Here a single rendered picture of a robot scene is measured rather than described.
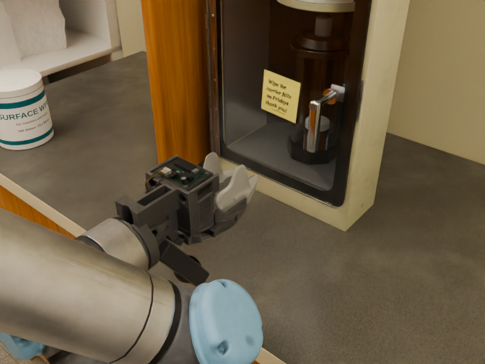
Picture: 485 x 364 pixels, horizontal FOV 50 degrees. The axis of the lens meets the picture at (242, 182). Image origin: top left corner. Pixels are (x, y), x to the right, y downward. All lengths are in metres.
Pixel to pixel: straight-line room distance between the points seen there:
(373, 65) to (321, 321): 0.39
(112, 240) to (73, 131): 0.81
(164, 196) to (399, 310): 0.44
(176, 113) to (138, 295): 0.69
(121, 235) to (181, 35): 0.54
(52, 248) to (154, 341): 0.10
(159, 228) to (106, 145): 0.68
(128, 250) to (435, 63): 0.88
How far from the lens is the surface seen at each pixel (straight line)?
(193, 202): 0.58
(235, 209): 0.65
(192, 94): 1.06
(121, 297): 0.38
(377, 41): 0.81
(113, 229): 0.56
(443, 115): 1.28
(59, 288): 0.36
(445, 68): 1.24
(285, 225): 0.97
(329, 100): 0.83
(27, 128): 1.27
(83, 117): 1.40
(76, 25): 2.14
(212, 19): 0.96
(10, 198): 1.34
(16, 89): 1.23
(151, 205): 0.56
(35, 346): 0.52
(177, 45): 1.00
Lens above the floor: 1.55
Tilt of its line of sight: 34 degrees down
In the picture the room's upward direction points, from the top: straight up
